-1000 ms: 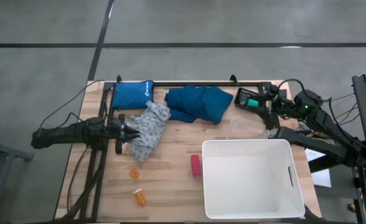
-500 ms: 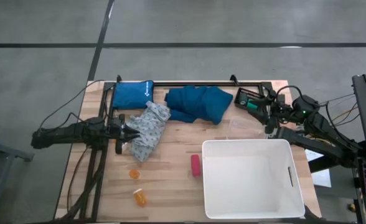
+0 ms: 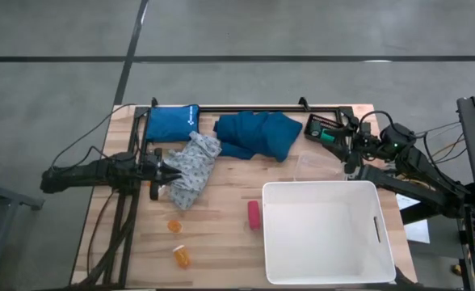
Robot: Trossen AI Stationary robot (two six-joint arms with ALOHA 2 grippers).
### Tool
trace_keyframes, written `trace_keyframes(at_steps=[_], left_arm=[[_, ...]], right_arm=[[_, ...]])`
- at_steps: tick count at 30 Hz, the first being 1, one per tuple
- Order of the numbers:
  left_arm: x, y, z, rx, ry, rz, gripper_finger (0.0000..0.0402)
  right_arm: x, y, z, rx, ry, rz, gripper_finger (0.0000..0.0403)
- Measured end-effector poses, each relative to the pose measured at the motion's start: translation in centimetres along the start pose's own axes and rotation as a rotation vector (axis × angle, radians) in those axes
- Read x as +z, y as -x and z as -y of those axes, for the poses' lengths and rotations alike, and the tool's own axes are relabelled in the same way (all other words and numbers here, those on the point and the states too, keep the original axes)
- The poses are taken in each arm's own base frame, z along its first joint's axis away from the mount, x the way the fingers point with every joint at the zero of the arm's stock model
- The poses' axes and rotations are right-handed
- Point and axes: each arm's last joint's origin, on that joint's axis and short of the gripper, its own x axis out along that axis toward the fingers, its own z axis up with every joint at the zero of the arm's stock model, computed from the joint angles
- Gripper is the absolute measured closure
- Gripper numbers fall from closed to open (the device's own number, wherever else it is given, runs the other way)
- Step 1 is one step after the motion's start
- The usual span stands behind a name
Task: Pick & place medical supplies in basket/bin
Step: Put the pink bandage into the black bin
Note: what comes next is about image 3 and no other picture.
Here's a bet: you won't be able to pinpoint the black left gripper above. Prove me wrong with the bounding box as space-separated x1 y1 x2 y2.
140 147 182 202

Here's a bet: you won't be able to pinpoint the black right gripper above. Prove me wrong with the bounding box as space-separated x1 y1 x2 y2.
330 120 384 175

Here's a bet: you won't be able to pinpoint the grey patterned hospital gown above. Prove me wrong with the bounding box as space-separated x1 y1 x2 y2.
164 131 222 211

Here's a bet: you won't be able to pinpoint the dark blue scrub garment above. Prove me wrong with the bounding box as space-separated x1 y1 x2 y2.
212 111 304 164

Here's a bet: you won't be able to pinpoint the red bandage roll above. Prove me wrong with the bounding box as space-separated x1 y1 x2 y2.
247 200 262 230

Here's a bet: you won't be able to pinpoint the white plastic bin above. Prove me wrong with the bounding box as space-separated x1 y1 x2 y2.
261 180 397 286

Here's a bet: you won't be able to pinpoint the black slotted basket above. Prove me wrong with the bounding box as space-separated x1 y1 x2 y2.
304 113 344 147

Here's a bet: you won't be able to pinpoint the clear plastic bag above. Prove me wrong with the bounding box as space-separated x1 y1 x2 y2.
293 150 347 182

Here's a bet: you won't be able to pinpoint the blue first aid pouch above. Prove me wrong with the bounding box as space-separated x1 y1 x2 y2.
145 103 201 143

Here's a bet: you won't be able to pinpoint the white paper sheet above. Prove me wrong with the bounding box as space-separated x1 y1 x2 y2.
397 192 431 245

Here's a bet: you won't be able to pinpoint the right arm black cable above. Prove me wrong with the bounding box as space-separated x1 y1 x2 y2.
358 109 471 191

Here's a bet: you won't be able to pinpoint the black cable bundle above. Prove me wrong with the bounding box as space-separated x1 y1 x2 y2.
86 189 140 288

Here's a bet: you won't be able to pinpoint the black aluminium table frame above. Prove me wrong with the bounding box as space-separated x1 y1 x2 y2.
99 96 364 289

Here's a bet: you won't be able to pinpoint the yellow and grey cables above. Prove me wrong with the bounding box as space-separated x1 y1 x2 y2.
394 120 469 191

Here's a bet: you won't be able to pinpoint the grey metal furniture frame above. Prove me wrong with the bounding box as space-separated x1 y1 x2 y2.
0 176 44 291

